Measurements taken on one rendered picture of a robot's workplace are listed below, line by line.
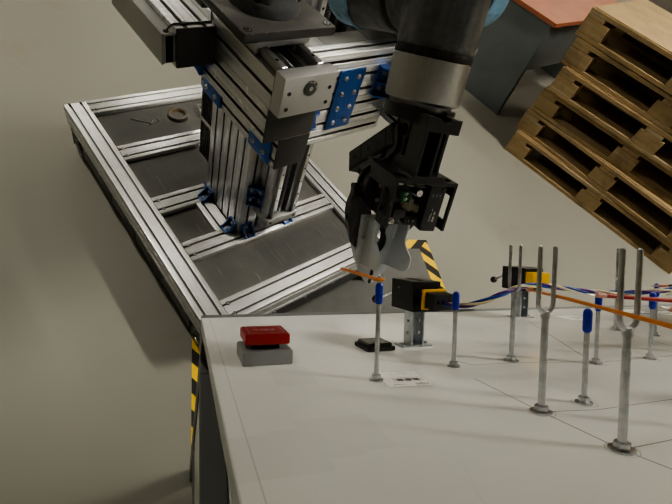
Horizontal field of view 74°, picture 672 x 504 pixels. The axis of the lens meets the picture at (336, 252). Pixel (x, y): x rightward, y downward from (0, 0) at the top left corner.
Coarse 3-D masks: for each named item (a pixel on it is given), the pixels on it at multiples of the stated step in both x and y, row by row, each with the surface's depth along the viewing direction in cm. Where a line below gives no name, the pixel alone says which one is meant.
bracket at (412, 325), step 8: (408, 312) 61; (416, 312) 62; (424, 312) 61; (408, 320) 61; (416, 320) 62; (408, 328) 61; (416, 328) 62; (408, 336) 61; (416, 336) 62; (400, 344) 60; (408, 344) 61; (416, 344) 61; (424, 344) 61
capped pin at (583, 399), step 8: (584, 312) 40; (592, 312) 40; (584, 320) 40; (592, 320) 40; (584, 328) 40; (584, 336) 40; (584, 344) 40; (584, 352) 40; (584, 360) 40; (584, 368) 40; (584, 376) 40; (584, 384) 40; (584, 392) 40; (576, 400) 41; (584, 400) 40
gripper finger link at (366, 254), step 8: (368, 216) 50; (360, 224) 50; (368, 224) 50; (376, 224) 48; (360, 232) 51; (368, 232) 50; (376, 232) 49; (360, 240) 51; (368, 240) 50; (376, 240) 49; (352, 248) 52; (360, 248) 51; (368, 248) 50; (376, 248) 49; (360, 256) 52; (368, 256) 50; (376, 256) 48; (360, 264) 53; (368, 264) 50; (376, 264) 48; (368, 272) 54; (368, 280) 54
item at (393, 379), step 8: (384, 376) 47; (392, 376) 47; (400, 376) 47; (408, 376) 47; (416, 376) 47; (392, 384) 44; (400, 384) 44; (408, 384) 44; (416, 384) 44; (424, 384) 44; (432, 384) 45
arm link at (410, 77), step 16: (400, 64) 41; (416, 64) 40; (432, 64) 40; (448, 64) 40; (400, 80) 41; (416, 80) 41; (432, 80) 40; (448, 80) 40; (464, 80) 42; (400, 96) 42; (416, 96) 41; (432, 96) 41; (448, 96) 41; (432, 112) 42; (448, 112) 43
